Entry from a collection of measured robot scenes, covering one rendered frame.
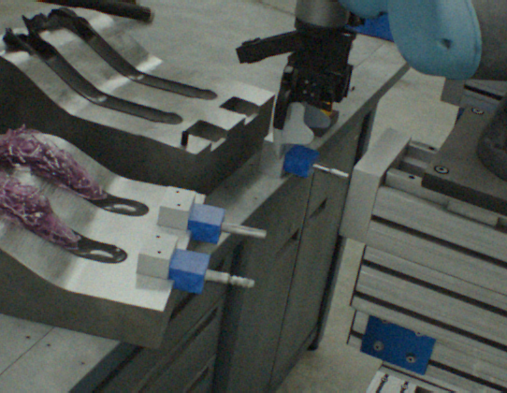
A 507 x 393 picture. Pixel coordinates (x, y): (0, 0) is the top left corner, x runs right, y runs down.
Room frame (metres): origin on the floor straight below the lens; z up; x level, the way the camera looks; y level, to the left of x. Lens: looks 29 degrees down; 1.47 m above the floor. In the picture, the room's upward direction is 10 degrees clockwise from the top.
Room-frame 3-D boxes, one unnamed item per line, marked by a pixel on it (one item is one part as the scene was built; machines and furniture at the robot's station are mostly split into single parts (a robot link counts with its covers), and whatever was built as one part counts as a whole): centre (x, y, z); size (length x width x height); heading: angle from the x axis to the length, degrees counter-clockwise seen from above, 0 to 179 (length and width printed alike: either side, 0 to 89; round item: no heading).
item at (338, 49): (1.26, -0.06, 0.99); 0.09 x 0.08 x 0.12; 70
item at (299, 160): (1.26, -0.07, 0.83); 0.13 x 0.05 x 0.05; 70
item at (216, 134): (1.18, 0.08, 0.87); 0.05 x 0.05 x 0.04; 70
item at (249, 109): (1.28, 0.04, 0.87); 0.05 x 0.05 x 0.04; 70
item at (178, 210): (1.00, 0.04, 0.86); 0.13 x 0.05 x 0.05; 87
